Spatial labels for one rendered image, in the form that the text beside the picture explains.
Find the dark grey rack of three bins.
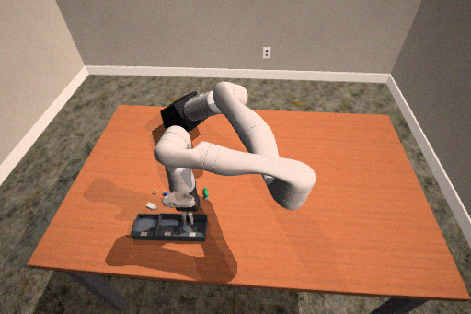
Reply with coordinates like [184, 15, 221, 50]
[131, 213, 208, 242]

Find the grey usb stick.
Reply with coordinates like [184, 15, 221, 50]
[146, 203, 157, 210]

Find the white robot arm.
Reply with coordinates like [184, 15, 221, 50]
[154, 82, 316, 210]

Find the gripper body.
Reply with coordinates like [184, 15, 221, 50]
[162, 173, 200, 212]

